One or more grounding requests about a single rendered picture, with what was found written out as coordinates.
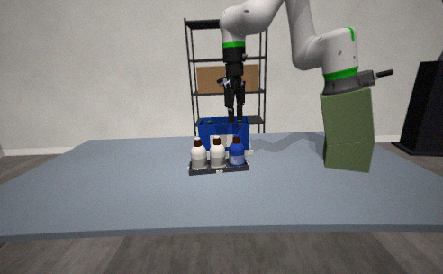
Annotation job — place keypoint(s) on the white bottle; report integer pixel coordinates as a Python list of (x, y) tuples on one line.
[(198, 155), (217, 154)]

